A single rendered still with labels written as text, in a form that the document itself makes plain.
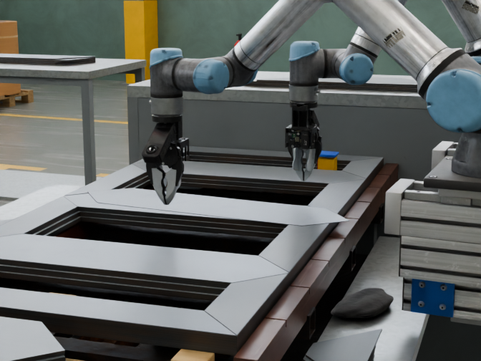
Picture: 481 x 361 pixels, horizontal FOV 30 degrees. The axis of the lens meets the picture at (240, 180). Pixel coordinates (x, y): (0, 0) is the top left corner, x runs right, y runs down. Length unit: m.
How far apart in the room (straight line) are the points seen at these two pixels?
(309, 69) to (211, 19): 9.87
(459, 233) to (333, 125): 1.22
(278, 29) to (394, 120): 1.02
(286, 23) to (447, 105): 0.49
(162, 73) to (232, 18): 9.97
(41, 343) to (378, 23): 0.85
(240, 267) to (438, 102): 0.51
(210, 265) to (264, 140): 1.28
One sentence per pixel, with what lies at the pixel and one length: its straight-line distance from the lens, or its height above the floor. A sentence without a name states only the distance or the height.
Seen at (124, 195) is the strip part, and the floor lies 0.85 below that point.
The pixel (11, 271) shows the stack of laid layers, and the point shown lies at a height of 0.83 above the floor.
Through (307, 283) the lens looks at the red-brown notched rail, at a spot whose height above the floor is 0.83.
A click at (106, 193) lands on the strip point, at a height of 0.85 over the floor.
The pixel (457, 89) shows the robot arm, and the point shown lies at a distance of 1.66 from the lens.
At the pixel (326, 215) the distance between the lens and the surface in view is 2.21.
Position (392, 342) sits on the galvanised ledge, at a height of 0.68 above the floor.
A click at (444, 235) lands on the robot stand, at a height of 0.91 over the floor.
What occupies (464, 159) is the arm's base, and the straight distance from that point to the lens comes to 1.85.
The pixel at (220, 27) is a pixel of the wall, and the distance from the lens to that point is 12.09.
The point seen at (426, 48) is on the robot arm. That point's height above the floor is 1.29.
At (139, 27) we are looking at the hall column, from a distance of 12.18.
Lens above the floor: 1.42
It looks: 13 degrees down
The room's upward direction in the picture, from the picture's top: straight up
